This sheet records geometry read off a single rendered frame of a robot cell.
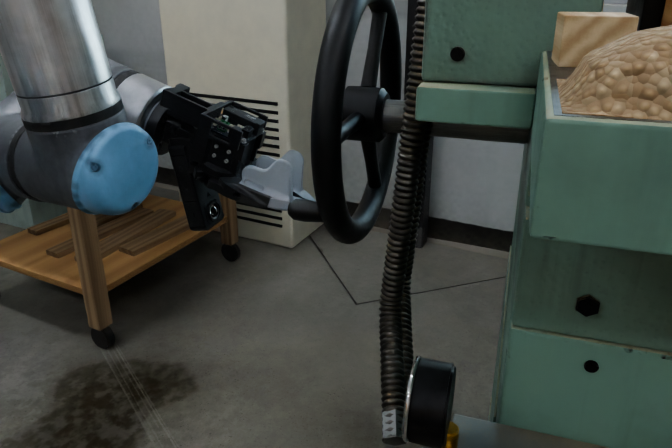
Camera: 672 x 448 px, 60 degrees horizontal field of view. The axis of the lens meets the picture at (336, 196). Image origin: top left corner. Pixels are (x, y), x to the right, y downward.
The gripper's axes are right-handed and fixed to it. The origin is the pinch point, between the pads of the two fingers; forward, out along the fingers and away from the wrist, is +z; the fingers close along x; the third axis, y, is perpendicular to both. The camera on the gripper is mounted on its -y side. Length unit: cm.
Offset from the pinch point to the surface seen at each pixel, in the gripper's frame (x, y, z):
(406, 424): -26.5, 2.8, 17.5
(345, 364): 60, -71, 12
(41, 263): 54, -84, -78
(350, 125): -4.4, 13.3, 2.4
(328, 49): -8.7, 20.5, -1.0
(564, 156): -31.3, 26.0, 16.8
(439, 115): -10.4, 19.5, 10.2
